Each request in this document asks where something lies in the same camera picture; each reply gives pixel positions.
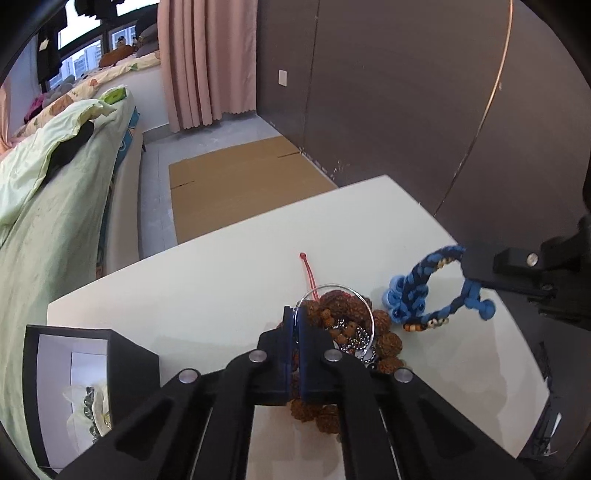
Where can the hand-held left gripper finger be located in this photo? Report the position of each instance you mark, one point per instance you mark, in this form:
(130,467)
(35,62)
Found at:
(289,344)
(300,339)

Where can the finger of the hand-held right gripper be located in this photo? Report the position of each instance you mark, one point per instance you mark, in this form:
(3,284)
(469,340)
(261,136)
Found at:
(503,272)

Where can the thin silver bangle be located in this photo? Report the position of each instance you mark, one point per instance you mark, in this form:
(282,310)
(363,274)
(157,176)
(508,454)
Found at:
(371,310)

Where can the black jewelry box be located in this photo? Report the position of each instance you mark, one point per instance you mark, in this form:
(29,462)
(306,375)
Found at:
(135,356)

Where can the flattened cardboard sheet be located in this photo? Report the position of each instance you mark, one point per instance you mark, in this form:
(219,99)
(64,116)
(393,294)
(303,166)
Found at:
(240,184)

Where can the white bed base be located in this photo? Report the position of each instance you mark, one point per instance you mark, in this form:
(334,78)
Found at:
(127,212)

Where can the green bed sheet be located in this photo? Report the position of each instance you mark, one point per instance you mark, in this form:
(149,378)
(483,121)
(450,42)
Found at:
(55,258)

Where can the black cloth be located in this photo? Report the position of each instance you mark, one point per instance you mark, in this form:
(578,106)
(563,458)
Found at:
(69,150)

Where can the pink curtain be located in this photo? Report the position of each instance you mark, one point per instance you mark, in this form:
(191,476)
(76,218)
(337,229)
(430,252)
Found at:
(4,115)
(207,60)

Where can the light green duvet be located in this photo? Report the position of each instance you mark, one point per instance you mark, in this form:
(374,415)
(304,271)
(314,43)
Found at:
(32,157)

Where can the cream patterned blanket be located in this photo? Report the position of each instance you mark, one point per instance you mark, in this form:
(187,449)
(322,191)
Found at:
(87,83)

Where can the brown plush toy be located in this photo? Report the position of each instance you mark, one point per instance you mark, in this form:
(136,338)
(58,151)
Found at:
(116,54)

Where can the window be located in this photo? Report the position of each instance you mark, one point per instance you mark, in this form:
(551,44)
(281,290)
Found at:
(85,57)

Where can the black hanging clothes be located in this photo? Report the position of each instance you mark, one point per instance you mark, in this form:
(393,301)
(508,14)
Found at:
(48,53)

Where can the white wall socket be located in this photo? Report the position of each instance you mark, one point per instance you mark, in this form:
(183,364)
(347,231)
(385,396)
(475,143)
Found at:
(283,77)

